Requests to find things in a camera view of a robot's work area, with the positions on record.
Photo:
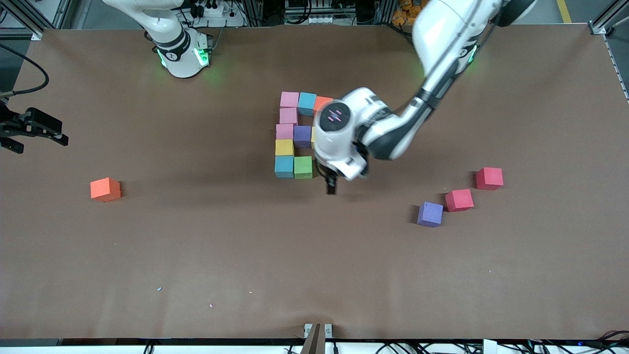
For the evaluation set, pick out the pile of orange objects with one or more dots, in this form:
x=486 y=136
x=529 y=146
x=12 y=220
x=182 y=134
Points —
x=405 y=14

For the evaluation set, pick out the metal equipment rack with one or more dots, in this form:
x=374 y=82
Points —
x=319 y=10

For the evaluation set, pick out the blue foam cube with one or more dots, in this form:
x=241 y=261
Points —
x=284 y=166
x=307 y=104

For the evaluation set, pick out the pink foam cube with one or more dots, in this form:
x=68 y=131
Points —
x=288 y=116
x=284 y=132
x=289 y=100

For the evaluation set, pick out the yellow foam cube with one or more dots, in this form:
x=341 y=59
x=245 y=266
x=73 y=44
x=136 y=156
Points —
x=284 y=147
x=313 y=137

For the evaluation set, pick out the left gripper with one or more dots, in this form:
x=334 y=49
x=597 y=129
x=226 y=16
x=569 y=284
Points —
x=331 y=185

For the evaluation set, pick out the white table edge rail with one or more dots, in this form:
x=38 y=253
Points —
x=98 y=350

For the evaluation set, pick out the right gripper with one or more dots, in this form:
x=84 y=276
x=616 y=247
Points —
x=14 y=127

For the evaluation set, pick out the orange foam cube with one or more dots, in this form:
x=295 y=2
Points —
x=322 y=102
x=105 y=190

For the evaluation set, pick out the brown table cover sheet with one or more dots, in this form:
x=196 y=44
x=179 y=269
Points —
x=314 y=275

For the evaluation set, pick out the aluminium frame post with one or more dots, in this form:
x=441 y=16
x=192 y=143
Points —
x=602 y=24
x=22 y=14

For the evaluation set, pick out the white power strip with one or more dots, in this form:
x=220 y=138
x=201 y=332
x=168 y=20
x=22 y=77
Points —
x=216 y=12

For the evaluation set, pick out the metal table edge bracket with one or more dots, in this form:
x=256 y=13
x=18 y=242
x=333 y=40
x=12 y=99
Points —
x=328 y=330

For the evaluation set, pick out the green foam cube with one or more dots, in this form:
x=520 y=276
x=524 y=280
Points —
x=303 y=167

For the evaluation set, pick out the aluminium table side rail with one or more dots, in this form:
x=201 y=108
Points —
x=618 y=69

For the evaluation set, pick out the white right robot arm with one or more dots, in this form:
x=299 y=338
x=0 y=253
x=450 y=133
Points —
x=172 y=39

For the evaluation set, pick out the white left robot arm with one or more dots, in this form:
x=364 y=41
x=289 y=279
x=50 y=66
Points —
x=442 y=29

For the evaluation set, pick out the red foam cube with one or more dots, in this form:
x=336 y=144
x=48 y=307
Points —
x=459 y=200
x=489 y=178

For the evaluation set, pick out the purple foam cube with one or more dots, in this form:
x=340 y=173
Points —
x=302 y=136
x=430 y=214

